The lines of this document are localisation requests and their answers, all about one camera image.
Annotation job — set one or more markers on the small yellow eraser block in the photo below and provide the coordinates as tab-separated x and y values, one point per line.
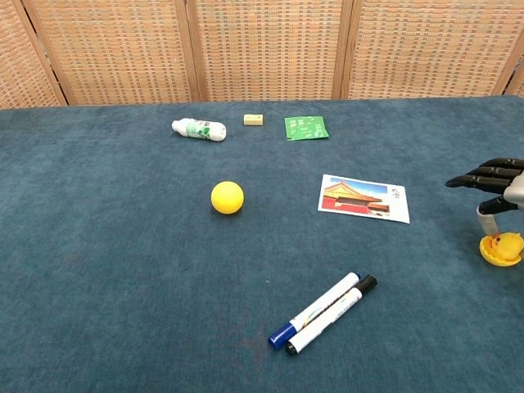
253	119

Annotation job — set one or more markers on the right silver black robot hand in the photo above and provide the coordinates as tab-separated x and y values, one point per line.
497	180

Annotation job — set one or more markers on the yellow fluted dish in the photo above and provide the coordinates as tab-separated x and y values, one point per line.
497	261

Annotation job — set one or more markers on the small yellow rubber duck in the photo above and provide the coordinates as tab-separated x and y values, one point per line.
507	245

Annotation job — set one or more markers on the white marker with black cap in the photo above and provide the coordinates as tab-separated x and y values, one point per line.
331	315

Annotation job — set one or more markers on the green foil packet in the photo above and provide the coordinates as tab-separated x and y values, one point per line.
305	127

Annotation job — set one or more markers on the blue carpet table cover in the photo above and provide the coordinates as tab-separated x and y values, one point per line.
123	266

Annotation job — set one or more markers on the white marker with blue cap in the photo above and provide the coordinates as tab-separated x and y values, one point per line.
319	307

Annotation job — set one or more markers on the white bottle with green label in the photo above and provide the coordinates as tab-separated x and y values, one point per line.
199	129

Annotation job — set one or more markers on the woven bamboo folding screen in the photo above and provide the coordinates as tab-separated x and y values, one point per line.
262	49

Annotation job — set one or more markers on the palace picture postcard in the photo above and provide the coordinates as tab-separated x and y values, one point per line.
364	198

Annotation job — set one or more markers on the yellow ball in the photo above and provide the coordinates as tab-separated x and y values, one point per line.
227	197

